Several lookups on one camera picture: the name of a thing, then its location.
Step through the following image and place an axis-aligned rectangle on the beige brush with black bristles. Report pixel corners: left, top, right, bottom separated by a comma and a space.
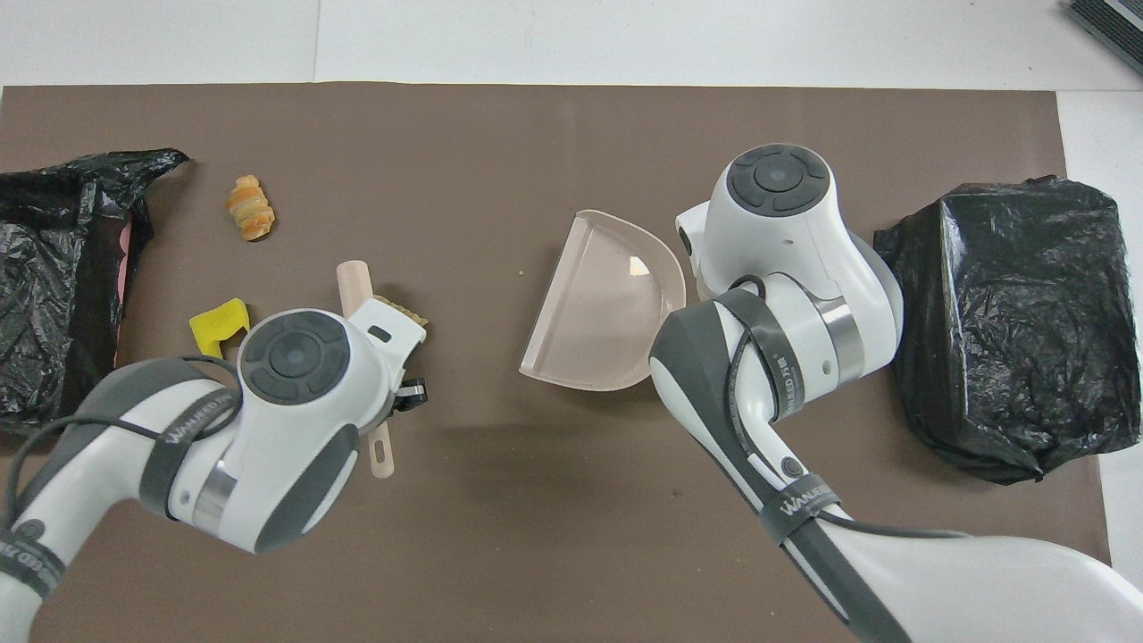
337, 260, 399, 480

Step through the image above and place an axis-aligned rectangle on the beige plastic dustpan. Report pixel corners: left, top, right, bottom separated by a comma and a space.
520, 210, 687, 392

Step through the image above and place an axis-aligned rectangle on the yellow notched sponge piece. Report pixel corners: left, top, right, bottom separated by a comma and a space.
189, 298, 252, 360

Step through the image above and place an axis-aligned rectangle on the orange striped croissant bread piece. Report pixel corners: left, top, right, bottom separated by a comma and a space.
226, 175, 276, 242

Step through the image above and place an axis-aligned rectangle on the pink plastic bin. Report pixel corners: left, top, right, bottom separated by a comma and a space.
113, 217, 137, 369

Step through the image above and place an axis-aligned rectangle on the black plastic trash bag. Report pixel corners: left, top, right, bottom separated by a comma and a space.
0, 148, 190, 437
873, 176, 1142, 486

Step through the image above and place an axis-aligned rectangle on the brown table mat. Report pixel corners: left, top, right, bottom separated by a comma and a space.
0, 82, 1113, 643

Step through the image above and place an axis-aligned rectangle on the dark grey ribbed panel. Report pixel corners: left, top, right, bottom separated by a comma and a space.
1067, 0, 1143, 77

